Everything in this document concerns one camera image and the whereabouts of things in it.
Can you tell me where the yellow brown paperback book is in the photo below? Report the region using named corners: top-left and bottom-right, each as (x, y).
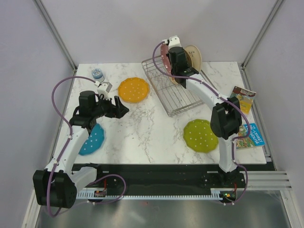
top-left (230, 86), bottom-right (256, 114)

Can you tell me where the blue treehouse paperback book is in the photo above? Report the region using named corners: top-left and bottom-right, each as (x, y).
top-left (235, 123), bottom-right (265, 149)

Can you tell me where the cream plate at back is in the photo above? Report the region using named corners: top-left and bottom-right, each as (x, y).
top-left (184, 45), bottom-right (202, 71)

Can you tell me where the metal wire dish rack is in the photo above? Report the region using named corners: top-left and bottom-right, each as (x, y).
top-left (142, 58), bottom-right (203, 116)

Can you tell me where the small blue lidded jar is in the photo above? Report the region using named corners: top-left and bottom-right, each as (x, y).
top-left (91, 68), bottom-right (105, 83)

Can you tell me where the blue polka dot plate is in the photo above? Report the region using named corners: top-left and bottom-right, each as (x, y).
top-left (78, 123), bottom-right (105, 156)

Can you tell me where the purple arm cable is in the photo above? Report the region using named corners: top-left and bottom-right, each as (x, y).
top-left (152, 39), bottom-right (250, 205)
top-left (46, 76), bottom-right (100, 218)

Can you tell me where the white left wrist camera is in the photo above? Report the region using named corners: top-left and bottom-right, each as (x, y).
top-left (97, 82), bottom-right (112, 100)

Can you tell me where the green polka dot plate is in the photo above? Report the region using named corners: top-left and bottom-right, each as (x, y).
top-left (183, 119), bottom-right (219, 153)

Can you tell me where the white slotted cable duct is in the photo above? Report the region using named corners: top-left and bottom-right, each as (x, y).
top-left (77, 187), bottom-right (219, 200)

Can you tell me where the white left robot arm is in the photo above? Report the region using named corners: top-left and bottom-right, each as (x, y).
top-left (33, 91), bottom-right (129, 209)

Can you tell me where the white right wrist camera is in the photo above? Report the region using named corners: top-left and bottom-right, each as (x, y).
top-left (165, 36), bottom-right (181, 49)

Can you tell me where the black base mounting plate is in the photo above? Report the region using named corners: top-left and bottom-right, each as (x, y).
top-left (87, 163), bottom-right (245, 196)

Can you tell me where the pink polka dot plate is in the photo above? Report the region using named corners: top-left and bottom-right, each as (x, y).
top-left (161, 44), bottom-right (171, 74)

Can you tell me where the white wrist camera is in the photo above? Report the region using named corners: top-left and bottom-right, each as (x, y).
top-left (165, 36), bottom-right (181, 49)
top-left (97, 82), bottom-right (112, 100)

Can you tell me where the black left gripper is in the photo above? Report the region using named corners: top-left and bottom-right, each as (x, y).
top-left (91, 93), bottom-right (129, 119)

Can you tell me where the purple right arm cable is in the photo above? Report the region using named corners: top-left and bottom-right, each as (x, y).
top-left (152, 39), bottom-right (250, 205)

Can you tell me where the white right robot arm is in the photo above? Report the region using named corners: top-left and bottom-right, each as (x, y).
top-left (166, 47), bottom-right (242, 187)

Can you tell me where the yellow polka dot plate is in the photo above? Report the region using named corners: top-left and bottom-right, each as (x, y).
top-left (118, 77), bottom-right (150, 103)

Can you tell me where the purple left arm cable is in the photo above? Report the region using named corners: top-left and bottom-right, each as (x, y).
top-left (46, 76), bottom-right (100, 218)

